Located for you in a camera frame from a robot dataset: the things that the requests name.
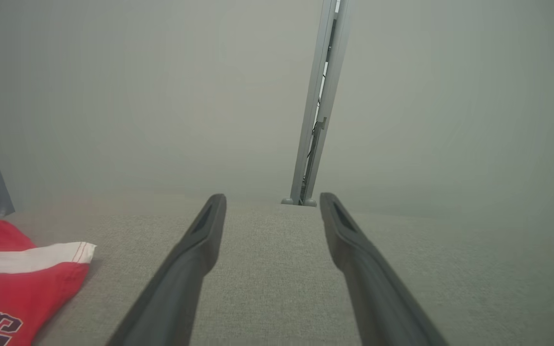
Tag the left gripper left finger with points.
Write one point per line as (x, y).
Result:
(181, 278)

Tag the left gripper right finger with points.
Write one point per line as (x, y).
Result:
(373, 293)

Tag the grey fabric sofa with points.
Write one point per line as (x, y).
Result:
(277, 288)

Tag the grey metal partition post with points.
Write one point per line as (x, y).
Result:
(308, 120)

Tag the red Bulls shorts white stripe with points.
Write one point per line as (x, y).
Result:
(17, 288)

